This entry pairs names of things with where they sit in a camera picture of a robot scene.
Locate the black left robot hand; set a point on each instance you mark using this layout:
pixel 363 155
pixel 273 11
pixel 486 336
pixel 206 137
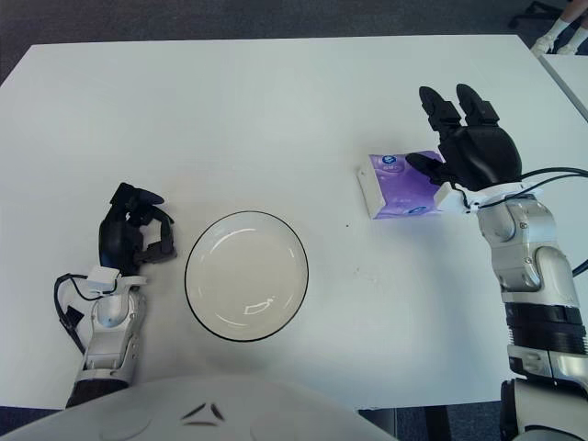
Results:
pixel 115 239

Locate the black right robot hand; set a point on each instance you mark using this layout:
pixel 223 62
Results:
pixel 487 156

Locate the purple tissue paper pack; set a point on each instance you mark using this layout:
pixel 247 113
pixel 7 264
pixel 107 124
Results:
pixel 395 193

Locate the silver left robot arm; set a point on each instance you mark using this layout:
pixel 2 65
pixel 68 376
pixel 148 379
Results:
pixel 110 317

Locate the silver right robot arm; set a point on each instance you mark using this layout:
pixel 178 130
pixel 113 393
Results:
pixel 528 257

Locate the white plate black rim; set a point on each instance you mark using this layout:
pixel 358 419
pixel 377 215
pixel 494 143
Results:
pixel 248 275

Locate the white side table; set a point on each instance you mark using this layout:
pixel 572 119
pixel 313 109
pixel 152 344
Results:
pixel 574 78

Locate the person foot white sneaker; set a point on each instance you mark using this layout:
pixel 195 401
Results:
pixel 544 44
pixel 566 49

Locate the black office chair base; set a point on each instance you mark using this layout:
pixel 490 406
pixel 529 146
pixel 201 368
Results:
pixel 535 9

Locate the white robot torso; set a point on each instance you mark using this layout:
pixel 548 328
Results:
pixel 206 404

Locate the black table leg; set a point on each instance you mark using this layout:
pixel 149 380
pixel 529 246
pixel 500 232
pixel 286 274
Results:
pixel 427 425

